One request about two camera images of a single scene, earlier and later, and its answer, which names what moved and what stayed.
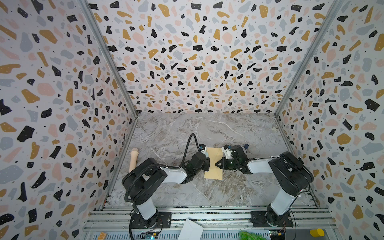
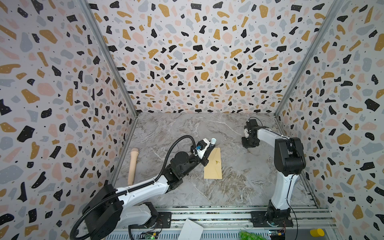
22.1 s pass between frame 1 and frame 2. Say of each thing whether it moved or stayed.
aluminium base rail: stayed
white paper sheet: stayed
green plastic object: stayed
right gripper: moved
